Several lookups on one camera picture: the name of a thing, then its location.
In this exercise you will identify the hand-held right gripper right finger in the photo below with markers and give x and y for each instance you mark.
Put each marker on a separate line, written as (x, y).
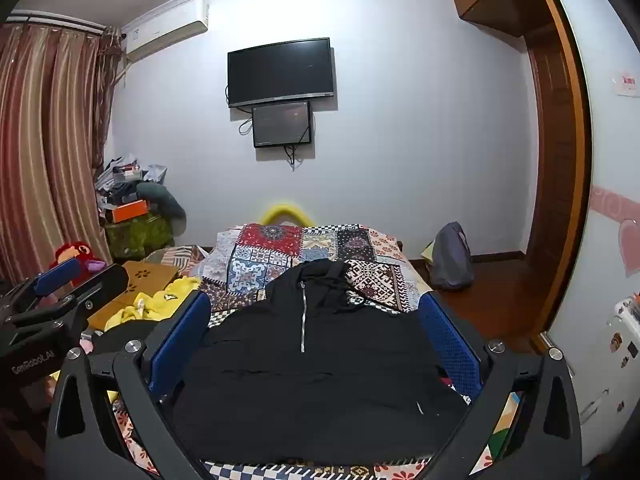
(452, 347)

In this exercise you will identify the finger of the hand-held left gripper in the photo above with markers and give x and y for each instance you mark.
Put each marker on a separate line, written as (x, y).
(102, 285)
(57, 276)

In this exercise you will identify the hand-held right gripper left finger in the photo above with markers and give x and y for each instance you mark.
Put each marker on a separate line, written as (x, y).
(184, 340)

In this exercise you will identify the black zip hoodie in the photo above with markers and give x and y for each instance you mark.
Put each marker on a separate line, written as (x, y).
(320, 380)

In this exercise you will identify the red plush toy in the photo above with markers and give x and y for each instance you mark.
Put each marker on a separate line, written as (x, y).
(70, 252)

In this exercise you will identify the brown cardboard box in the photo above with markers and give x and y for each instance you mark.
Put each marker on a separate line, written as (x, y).
(145, 272)

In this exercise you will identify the yellow garment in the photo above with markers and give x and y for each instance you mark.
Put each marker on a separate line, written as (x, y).
(170, 295)

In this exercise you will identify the orange box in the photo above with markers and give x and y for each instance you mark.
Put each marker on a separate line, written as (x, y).
(130, 211)

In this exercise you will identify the striped patterned cloth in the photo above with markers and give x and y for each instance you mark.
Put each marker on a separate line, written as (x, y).
(180, 257)

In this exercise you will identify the grey backpack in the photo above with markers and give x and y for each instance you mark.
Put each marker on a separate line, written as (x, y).
(452, 257)

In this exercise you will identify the patchwork bedspread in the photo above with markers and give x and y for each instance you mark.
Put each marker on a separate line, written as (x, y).
(260, 270)

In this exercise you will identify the grey cushion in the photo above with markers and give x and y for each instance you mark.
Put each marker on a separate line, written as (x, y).
(162, 197)

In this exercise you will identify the pile of bags and papers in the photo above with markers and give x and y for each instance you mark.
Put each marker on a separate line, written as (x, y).
(117, 175)

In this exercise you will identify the striped red curtain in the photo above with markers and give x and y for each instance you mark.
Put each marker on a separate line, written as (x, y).
(40, 135)

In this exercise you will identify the white sticker-covered cabinet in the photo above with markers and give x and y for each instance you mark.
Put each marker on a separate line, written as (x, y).
(607, 380)

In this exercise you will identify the yellow foam tube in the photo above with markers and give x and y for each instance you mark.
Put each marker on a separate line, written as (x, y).
(286, 210)

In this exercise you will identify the small black monitor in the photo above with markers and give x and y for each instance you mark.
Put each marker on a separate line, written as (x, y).
(281, 125)

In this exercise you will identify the white air conditioner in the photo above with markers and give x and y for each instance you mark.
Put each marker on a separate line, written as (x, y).
(165, 30)

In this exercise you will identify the large black television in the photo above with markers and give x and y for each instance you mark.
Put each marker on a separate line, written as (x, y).
(280, 72)

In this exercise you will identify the pink wall sticker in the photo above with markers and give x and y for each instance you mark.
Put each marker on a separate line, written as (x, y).
(627, 240)

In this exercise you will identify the wooden door frame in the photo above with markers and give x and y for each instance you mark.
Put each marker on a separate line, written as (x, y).
(555, 160)

